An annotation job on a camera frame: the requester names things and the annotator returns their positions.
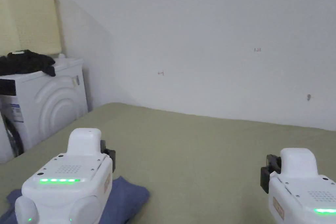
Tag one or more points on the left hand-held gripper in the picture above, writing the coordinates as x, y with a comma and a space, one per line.
71, 171

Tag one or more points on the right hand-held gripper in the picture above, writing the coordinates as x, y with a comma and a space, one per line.
299, 182

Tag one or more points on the blue garment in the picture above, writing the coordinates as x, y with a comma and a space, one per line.
126, 197

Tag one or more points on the white washing machine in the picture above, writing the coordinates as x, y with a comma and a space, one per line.
50, 103

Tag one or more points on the bed with pale green sheet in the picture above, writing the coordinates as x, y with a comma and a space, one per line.
189, 155

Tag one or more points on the black garment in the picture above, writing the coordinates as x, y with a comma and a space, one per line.
26, 62

